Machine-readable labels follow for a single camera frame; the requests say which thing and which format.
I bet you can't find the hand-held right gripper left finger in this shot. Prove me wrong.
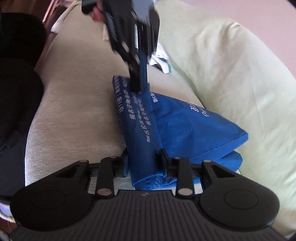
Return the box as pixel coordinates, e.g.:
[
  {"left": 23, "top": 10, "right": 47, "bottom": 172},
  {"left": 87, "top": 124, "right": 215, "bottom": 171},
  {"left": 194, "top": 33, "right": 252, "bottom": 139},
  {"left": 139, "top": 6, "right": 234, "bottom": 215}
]
[{"left": 53, "top": 148, "right": 129, "bottom": 200}]

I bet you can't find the person's left hand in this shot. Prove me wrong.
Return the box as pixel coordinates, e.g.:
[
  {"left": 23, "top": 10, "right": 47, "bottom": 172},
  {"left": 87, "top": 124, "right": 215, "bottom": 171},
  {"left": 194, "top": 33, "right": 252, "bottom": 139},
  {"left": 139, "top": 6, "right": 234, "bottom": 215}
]
[{"left": 90, "top": 0, "right": 105, "bottom": 22}]

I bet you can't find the white tote bag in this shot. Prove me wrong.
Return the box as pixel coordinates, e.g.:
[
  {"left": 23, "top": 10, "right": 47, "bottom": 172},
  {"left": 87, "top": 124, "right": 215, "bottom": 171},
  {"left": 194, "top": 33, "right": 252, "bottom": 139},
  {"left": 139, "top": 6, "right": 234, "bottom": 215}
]
[{"left": 102, "top": 23, "right": 175, "bottom": 75}]

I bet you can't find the person's dark trouser leg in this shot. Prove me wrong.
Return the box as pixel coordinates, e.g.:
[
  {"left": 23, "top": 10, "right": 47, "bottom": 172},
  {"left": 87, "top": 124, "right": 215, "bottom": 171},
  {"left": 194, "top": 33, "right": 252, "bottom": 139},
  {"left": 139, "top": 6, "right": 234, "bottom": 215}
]
[{"left": 0, "top": 11, "right": 47, "bottom": 200}]

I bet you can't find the blue printed shopping bag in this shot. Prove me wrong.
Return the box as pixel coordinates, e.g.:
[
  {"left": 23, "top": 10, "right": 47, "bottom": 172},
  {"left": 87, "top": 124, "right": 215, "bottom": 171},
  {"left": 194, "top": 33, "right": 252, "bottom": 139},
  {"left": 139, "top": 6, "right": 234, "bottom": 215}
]
[{"left": 112, "top": 75, "right": 249, "bottom": 192}]

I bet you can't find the sofa with pale green cover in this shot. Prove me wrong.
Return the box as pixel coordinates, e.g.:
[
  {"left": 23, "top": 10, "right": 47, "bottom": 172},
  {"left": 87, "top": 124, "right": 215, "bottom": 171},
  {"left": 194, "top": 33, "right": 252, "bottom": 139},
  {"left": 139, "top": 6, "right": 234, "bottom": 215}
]
[{"left": 24, "top": 0, "right": 296, "bottom": 237}]

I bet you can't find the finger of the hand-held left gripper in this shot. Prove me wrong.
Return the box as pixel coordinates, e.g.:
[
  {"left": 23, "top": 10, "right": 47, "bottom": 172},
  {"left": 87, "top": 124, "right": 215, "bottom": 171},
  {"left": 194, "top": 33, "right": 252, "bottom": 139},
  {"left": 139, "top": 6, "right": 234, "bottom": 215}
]
[
  {"left": 139, "top": 23, "right": 154, "bottom": 60},
  {"left": 116, "top": 42, "right": 143, "bottom": 92}
]

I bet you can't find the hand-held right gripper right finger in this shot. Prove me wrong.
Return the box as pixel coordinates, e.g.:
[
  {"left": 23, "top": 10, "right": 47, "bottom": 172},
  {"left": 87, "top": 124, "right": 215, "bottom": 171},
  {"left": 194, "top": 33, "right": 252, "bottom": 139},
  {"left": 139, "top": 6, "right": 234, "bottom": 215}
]
[{"left": 159, "top": 149, "right": 239, "bottom": 199}]

